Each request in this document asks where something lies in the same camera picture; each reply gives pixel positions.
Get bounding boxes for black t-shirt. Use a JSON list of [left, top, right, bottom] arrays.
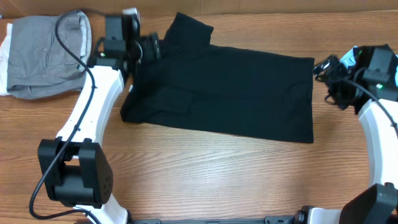
[[121, 13, 314, 143]]

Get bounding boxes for white folded garment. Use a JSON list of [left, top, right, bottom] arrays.
[[1, 23, 12, 96]]

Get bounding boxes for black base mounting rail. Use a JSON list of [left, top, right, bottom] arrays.
[[127, 215, 294, 224]]

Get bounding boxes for folded black garment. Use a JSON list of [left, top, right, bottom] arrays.
[[357, 44, 397, 85]]

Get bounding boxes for folded grey trousers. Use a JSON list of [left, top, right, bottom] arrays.
[[2, 11, 92, 100]]

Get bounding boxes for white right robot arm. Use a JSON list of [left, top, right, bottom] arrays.
[[277, 44, 397, 224]]

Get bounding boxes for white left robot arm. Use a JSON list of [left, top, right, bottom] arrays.
[[29, 7, 160, 223]]

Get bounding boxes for light blue folded garment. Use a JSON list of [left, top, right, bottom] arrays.
[[340, 44, 397, 86]]

